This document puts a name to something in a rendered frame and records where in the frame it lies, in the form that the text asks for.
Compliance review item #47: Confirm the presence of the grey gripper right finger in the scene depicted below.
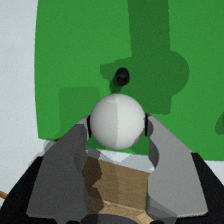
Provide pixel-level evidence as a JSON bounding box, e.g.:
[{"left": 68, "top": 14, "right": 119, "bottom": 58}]
[{"left": 145, "top": 113, "right": 224, "bottom": 224}]

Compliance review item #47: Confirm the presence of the white ball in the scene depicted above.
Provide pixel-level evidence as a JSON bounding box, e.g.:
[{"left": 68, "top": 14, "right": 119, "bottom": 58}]
[{"left": 90, "top": 94, "right": 145, "bottom": 150}]

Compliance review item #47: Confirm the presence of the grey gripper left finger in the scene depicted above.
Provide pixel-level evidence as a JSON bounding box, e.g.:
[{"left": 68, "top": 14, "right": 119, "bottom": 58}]
[{"left": 0, "top": 115, "right": 91, "bottom": 224}]

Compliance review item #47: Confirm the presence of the green golf mat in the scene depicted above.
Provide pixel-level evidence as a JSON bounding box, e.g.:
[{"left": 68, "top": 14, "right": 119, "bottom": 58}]
[{"left": 34, "top": 0, "right": 224, "bottom": 161}]

